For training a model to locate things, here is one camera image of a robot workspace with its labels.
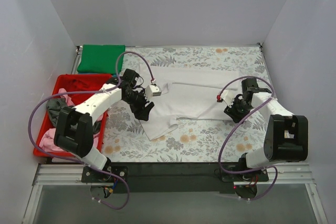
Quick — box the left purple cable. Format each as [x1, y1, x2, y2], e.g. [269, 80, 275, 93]
[28, 51, 158, 210]

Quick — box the floral table cloth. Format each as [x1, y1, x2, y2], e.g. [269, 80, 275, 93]
[102, 46, 269, 162]

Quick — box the white t shirt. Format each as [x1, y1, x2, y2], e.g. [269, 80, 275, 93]
[137, 65, 241, 140]

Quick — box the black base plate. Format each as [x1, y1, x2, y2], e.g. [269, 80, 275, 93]
[221, 170, 269, 183]
[81, 166, 128, 183]

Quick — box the grey t shirt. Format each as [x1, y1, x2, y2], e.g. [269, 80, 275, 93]
[46, 99, 103, 135]

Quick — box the red t shirt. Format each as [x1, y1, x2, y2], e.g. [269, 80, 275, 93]
[60, 74, 112, 92]

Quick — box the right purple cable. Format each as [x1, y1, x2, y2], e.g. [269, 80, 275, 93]
[218, 76, 279, 201]

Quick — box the pink t shirt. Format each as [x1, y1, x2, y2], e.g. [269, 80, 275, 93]
[39, 94, 103, 153]

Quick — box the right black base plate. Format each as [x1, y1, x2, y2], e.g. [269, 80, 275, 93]
[221, 170, 269, 183]

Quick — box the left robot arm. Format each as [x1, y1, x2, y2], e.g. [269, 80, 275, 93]
[54, 69, 161, 182]

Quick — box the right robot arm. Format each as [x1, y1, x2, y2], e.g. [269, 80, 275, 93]
[216, 76, 308, 181]

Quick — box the aluminium rail frame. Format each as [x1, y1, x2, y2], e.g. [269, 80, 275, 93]
[23, 163, 328, 223]

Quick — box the folded green t shirt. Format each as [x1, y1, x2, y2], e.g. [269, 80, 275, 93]
[77, 44, 125, 74]

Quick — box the purple cable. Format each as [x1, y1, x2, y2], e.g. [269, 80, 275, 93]
[218, 76, 279, 201]
[28, 51, 158, 210]

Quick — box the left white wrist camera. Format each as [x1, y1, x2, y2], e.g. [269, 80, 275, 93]
[144, 84, 162, 101]

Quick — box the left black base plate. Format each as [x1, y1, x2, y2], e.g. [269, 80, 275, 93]
[81, 166, 128, 183]

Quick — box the red plastic bin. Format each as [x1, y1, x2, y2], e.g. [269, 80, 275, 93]
[36, 74, 108, 157]

